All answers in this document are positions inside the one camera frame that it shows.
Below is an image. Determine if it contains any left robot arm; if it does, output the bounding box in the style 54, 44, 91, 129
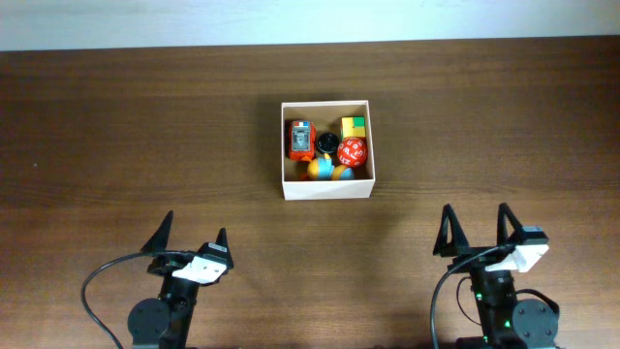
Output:
127, 212, 233, 349

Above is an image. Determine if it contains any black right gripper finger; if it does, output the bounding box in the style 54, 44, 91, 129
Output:
497, 203, 522, 245
433, 204, 469, 255

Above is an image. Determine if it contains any black round lid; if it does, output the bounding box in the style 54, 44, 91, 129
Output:
316, 132, 340, 155

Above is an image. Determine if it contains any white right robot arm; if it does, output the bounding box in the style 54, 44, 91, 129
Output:
429, 203, 561, 348

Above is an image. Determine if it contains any red lettered ball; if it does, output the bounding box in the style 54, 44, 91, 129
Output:
337, 138, 368, 168

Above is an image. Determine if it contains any red toy fire truck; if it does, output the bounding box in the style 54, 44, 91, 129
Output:
289, 120, 316, 162

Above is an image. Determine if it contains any multicolour puzzle cube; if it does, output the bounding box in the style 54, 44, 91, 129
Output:
341, 116, 366, 141

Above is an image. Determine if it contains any orange toy duck blue hat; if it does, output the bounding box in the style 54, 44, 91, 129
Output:
300, 154, 356, 180

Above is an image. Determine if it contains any pink cardboard box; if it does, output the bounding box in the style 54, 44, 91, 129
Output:
281, 101, 375, 201

